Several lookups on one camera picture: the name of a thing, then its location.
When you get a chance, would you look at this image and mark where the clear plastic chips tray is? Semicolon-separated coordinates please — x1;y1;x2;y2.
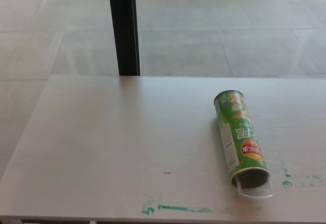
233;175;275;200

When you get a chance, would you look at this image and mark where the black vertical pillar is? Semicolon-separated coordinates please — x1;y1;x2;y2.
107;0;141;77

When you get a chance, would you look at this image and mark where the green chips can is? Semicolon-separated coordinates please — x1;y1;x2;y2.
213;89;270;187

